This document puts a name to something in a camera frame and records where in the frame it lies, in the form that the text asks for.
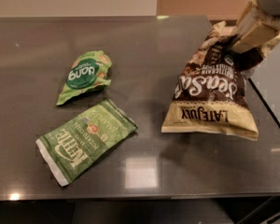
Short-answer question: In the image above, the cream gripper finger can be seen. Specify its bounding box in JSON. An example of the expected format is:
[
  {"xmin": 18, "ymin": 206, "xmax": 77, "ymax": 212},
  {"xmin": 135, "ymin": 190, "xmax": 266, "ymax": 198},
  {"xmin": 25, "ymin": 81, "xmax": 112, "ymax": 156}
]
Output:
[{"xmin": 230, "ymin": 0, "xmax": 280, "ymax": 53}]

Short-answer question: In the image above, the brown Late July chip bag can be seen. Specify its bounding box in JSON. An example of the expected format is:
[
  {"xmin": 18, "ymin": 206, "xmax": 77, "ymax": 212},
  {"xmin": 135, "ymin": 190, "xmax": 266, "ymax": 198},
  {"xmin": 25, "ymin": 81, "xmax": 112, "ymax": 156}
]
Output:
[{"xmin": 161, "ymin": 21, "xmax": 280, "ymax": 141}]

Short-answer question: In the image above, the green Dang chip bag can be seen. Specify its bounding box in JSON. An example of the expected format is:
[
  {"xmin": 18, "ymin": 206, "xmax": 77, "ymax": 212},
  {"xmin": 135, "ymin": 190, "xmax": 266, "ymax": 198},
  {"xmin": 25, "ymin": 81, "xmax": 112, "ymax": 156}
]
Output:
[{"xmin": 56, "ymin": 50, "xmax": 112, "ymax": 105}]

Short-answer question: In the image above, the green Kettle chip bag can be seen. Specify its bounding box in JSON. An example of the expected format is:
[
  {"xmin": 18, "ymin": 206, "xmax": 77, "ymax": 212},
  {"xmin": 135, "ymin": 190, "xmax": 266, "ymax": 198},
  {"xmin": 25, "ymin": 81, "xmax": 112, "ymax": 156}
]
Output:
[{"xmin": 35, "ymin": 99, "xmax": 137, "ymax": 187}]

